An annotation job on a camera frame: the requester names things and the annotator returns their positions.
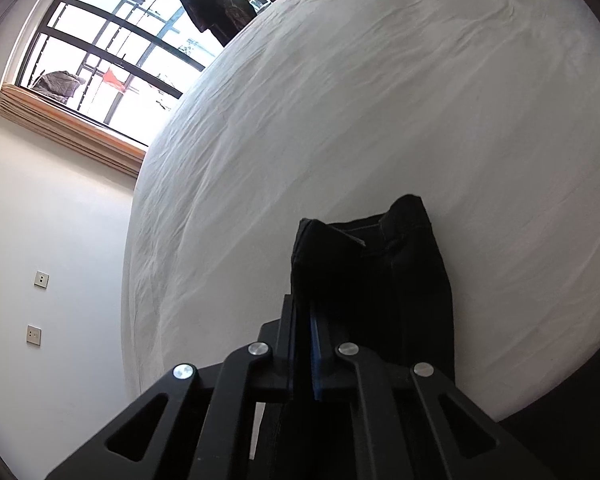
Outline beige curtain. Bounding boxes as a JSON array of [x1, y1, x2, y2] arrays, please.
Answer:
[[0, 85, 148, 178]]

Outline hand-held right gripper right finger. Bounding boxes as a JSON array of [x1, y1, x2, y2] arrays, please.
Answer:
[[307, 306, 556, 480]]

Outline black framed window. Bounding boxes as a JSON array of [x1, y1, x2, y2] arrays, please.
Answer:
[[2, 0, 281, 128]]

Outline white bed duvet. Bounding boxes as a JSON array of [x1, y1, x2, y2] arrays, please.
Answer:
[[120, 0, 600, 423]]

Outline grey hanging garment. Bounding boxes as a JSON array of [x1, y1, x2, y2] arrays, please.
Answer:
[[30, 70, 86, 108]]

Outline black pants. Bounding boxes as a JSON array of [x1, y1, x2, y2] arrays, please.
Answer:
[[254, 194, 456, 480]]

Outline red hanging cloth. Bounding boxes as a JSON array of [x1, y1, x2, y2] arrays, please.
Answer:
[[100, 66, 132, 94]]

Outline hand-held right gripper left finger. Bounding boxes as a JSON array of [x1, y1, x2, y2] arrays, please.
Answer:
[[45, 294, 301, 480]]

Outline dark hanging garment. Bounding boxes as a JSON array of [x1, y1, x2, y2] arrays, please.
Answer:
[[177, 0, 258, 48]]

